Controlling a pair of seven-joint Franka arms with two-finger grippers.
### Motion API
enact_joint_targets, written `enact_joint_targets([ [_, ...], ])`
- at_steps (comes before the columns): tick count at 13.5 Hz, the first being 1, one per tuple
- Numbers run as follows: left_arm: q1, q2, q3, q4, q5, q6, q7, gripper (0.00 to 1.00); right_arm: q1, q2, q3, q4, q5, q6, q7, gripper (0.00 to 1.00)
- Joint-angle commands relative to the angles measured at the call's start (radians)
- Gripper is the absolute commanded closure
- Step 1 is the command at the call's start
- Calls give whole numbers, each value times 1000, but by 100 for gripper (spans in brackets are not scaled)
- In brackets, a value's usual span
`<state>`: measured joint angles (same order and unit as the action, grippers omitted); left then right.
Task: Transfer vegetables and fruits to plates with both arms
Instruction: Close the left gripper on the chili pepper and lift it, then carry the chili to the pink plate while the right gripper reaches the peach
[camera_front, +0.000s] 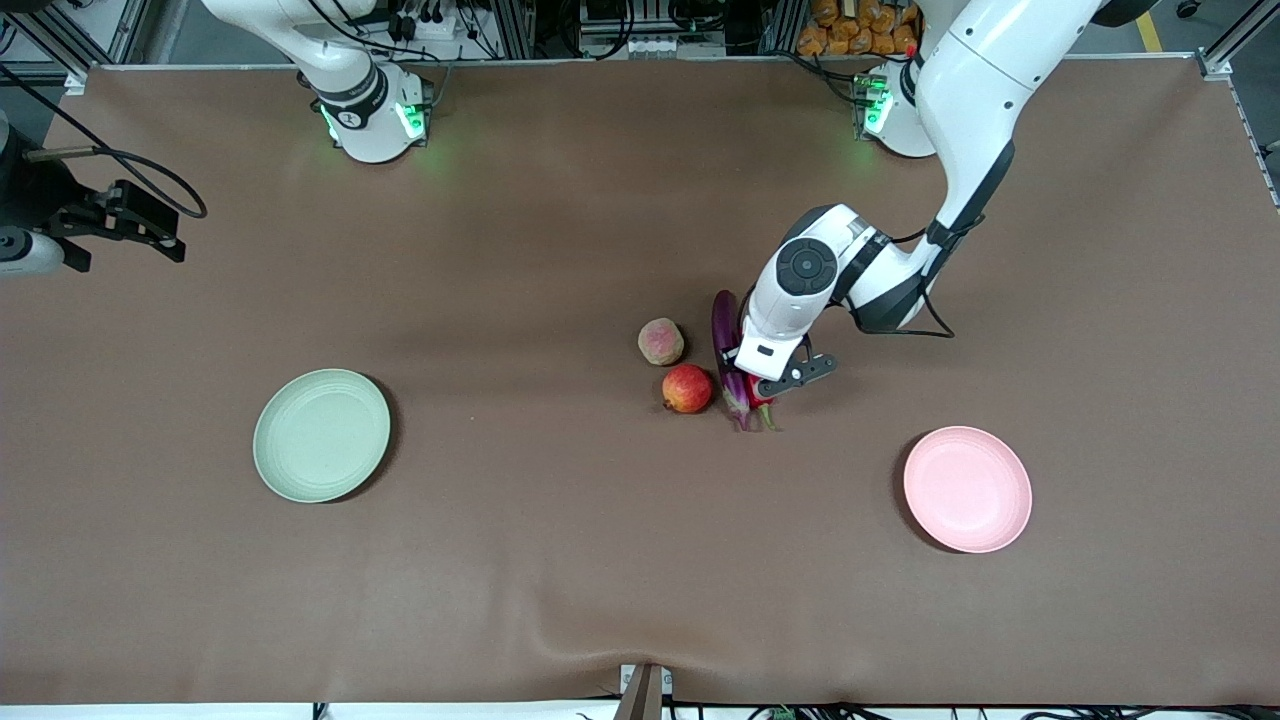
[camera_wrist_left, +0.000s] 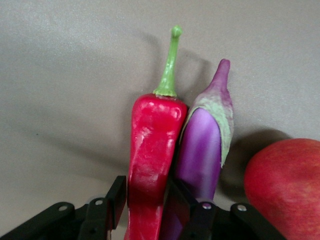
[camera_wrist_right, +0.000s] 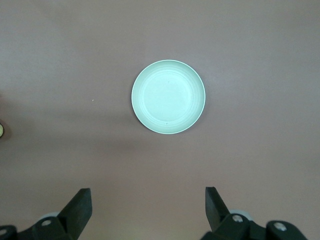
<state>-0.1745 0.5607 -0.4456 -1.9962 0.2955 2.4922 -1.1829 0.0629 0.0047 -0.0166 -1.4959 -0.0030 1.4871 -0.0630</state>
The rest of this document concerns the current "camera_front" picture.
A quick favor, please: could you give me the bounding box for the long purple eggplant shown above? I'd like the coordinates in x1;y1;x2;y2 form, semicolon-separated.
711;290;753;433

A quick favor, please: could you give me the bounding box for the red pomegranate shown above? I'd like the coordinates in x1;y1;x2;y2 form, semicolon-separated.
661;364;714;415

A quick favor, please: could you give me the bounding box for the pink yellow peach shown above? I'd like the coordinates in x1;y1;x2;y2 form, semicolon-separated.
638;318;686;367

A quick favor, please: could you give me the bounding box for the table cover mat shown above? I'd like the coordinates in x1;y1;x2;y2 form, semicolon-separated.
0;58;1280;706

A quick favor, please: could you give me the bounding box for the pink round plate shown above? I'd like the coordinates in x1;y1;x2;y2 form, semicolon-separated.
903;426;1033;554

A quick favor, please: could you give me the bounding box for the pale green round plate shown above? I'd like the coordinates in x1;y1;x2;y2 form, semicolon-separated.
252;368;392;504

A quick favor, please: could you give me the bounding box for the orange packaged snacks pile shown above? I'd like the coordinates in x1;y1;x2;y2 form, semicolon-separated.
797;0;926;57

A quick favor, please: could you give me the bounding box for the white power strip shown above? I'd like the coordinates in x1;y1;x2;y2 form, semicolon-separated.
385;5;456;41

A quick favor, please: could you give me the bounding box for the aluminium frame profile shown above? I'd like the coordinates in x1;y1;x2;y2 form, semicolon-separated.
0;0;151;96
1197;0;1280;81

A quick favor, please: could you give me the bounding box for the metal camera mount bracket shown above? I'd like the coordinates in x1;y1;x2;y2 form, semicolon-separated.
613;663;674;720

